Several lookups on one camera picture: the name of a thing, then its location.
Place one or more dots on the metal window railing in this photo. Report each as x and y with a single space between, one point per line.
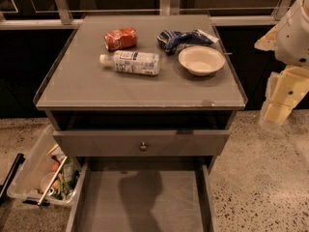
69 14

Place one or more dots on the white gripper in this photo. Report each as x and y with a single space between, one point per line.
294 39

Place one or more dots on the round metal drawer knob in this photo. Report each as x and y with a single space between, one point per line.
143 146

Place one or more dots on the crushed red soda can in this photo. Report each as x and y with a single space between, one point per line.
120 39

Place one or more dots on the grey drawer cabinet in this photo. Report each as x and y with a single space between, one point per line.
80 94

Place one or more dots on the clear plastic storage bin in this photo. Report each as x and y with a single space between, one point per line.
34 175

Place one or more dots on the open grey middle drawer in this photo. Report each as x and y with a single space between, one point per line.
146 197

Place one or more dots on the white paper bowl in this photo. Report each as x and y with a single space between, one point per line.
201 60

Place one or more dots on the clear plastic water bottle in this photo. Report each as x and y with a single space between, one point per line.
124 61

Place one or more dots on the grey top drawer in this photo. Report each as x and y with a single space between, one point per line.
126 143

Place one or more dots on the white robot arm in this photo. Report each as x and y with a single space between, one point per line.
289 40

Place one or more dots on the blue crumpled chip bag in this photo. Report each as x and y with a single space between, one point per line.
170 41

